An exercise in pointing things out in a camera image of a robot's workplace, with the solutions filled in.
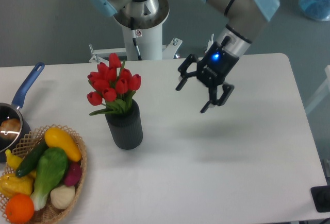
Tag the woven wicker basket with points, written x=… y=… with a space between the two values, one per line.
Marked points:
x=50 y=214

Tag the yellow squash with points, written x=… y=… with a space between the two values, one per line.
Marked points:
x=56 y=137

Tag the black device at edge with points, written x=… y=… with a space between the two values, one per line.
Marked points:
x=320 y=195

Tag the blue handled saucepan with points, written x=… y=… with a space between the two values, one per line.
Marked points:
x=13 y=110

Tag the green bok choy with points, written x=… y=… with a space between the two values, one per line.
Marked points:
x=50 y=171

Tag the white bolt post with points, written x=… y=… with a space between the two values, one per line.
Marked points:
x=209 y=44

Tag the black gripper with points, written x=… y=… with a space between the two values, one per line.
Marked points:
x=217 y=67

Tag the white metal base frame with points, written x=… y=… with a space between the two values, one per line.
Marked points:
x=169 y=51

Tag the orange fruit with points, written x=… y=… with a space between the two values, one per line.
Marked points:
x=19 y=209

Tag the brown bread bun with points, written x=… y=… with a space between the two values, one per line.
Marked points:
x=10 y=129

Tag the white frame at right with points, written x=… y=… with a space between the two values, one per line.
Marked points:
x=320 y=93

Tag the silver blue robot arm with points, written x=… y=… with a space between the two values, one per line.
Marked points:
x=142 y=20

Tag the yellow banana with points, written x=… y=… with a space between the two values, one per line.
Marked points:
x=13 y=161

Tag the dark green cucumber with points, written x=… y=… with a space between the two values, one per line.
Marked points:
x=30 y=162

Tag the white garlic bulb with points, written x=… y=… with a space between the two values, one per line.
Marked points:
x=62 y=196

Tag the yellow bell pepper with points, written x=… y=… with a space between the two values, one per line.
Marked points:
x=12 y=185

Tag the red tulip bouquet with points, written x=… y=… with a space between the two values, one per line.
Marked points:
x=113 y=87

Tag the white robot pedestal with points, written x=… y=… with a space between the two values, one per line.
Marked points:
x=149 y=42

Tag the dark grey ribbed vase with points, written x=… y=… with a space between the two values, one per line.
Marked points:
x=126 y=130

